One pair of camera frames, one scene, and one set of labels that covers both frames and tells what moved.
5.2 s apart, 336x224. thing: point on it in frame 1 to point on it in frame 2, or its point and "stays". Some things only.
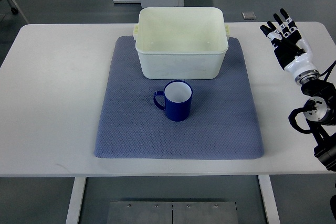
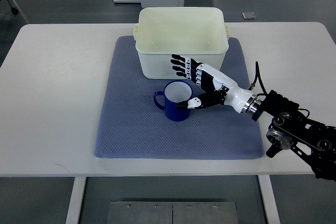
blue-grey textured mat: [222, 123] stays
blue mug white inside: [176, 99] stays
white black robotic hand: [294, 59] to [220, 89]
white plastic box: [181, 43] stays
